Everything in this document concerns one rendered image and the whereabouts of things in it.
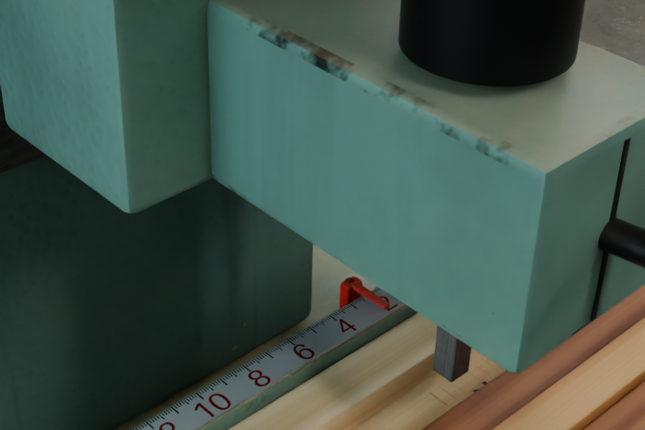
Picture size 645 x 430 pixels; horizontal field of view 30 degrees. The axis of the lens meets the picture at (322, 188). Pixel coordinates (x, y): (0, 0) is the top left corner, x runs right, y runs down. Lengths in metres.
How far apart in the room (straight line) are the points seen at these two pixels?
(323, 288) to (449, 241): 0.36
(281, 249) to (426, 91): 0.30
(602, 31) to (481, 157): 2.61
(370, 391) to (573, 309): 0.09
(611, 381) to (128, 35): 0.20
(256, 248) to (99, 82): 0.24
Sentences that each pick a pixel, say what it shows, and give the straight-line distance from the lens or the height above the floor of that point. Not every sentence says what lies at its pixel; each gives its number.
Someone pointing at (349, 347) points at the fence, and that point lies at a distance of 0.42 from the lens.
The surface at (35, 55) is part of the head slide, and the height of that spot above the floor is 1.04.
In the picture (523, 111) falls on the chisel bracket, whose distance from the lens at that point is 0.33.
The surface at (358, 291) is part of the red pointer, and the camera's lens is 0.44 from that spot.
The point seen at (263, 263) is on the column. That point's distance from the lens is 0.61.
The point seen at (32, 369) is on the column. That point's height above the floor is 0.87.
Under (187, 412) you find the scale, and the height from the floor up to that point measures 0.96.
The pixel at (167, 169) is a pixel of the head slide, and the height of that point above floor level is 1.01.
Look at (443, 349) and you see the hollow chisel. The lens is 0.41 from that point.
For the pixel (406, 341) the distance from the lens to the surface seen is 0.43.
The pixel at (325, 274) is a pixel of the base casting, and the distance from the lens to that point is 0.70.
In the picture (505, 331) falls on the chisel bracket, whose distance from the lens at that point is 0.34.
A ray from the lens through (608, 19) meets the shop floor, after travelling 2.98.
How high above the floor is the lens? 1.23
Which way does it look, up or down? 33 degrees down
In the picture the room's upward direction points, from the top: 2 degrees clockwise
